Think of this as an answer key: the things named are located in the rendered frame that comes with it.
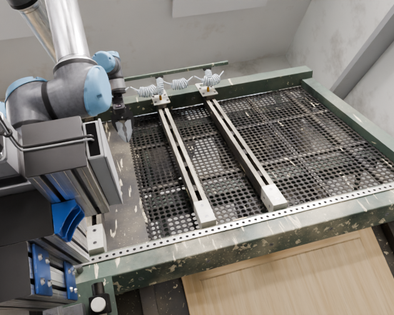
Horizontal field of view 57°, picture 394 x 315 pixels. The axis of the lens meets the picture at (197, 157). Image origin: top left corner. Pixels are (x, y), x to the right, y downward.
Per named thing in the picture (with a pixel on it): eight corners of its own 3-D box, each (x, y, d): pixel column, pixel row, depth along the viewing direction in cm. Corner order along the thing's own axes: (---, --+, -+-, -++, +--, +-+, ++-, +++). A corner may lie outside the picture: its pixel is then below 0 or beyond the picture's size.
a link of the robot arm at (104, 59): (85, 77, 131) (94, 80, 142) (115, 68, 131) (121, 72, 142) (79, 55, 131) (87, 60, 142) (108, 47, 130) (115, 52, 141)
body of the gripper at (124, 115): (131, 119, 154) (126, 90, 153) (132, 118, 146) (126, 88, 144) (113, 122, 153) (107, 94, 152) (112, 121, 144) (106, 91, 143)
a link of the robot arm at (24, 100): (24, 147, 97) (20, 104, 102) (72, 132, 97) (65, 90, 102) (-5, 129, 86) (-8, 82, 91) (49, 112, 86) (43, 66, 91)
